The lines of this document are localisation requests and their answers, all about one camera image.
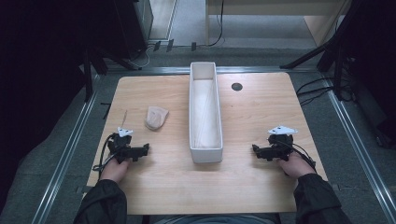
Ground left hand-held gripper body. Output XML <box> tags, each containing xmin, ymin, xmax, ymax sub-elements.
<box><xmin>106</xmin><ymin>126</ymin><xmax>142</xmax><ymax>164</ymax></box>

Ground metal floor rail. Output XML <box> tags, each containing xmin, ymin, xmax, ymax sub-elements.
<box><xmin>31</xmin><ymin>74</ymin><xmax>101</xmax><ymax>224</ymax></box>
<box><xmin>320</xmin><ymin>74</ymin><xmax>396</xmax><ymax>224</ymax></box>
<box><xmin>106</xmin><ymin>64</ymin><xmax>323</xmax><ymax>77</ymax></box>

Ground black tripod stand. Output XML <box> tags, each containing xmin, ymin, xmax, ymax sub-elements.
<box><xmin>279</xmin><ymin>0</ymin><xmax>396</xmax><ymax>102</ymax></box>

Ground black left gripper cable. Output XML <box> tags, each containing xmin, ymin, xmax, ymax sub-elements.
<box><xmin>92</xmin><ymin>133</ymin><xmax>119</xmax><ymax>181</ymax></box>

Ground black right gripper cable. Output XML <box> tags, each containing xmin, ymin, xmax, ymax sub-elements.
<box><xmin>276</xmin><ymin>139</ymin><xmax>318</xmax><ymax>173</ymax></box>

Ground beige folded sock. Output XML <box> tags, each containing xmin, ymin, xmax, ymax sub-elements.
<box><xmin>144</xmin><ymin>105</ymin><xmax>170</xmax><ymax>132</ymax></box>

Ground black floor cables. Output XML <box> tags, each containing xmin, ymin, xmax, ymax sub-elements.
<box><xmin>295</xmin><ymin>77</ymin><xmax>358</xmax><ymax>107</ymax></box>

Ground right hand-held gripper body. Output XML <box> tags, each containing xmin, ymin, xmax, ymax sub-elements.
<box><xmin>266</xmin><ymin>125</ymin><xmax>299</xmax><ymax>162</ymax></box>

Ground person's left hand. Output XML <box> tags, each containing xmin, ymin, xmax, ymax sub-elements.
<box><xmin>99</xmin><ymin>157</ymin><xmax>133</xmax><ymax>185</ymax></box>

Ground light wooden furniture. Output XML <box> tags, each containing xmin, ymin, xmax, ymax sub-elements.
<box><xmin>205</xmin><ymin>0</ymin><xmax>354</xmax><ymax>48</ymax></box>

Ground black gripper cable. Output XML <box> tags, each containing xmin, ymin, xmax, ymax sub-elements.
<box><xmin>276</xmin><ymin>139</ymin><xmax>318</xmax><ymax>173</ymax></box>
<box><xmin>92</xmin><ymin>133</ymin><xmax>119</xmax><ymax>181</ymax></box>

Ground black stand leg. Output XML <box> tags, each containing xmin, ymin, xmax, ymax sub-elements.
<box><xmin>81</xmin><ymin>46</ymin><xmax>110</xmax><ymax>103</ymax></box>

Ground long white rectangular box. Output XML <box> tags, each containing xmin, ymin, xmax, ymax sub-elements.
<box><xmin>188</xmin><ymin>61</ymin><xmax>224</xmax><ymax>164</ymax></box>

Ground black hanging cable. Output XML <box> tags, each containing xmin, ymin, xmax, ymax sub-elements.
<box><xmin>205</xmin><ymin>0</ymin><xmax>226</xmax><ymax>49</ymax></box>

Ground person's right hand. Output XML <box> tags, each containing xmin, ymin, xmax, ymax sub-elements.
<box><xmin>277</xmin><ymin>151</ymin><xmax>318</xmax><ymax>180</ymax></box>

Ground white floor cable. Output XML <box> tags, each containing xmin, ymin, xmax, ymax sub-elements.
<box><xmin>125</xmin><ymin>43</ymin><xmax>157</xmax><ymax>71</ymax></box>

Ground black cabinet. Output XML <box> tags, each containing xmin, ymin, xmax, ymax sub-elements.
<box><xmin>92</xmin><ymin>0</ymin><xmax>154</xmax><ymax>62</ymax></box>

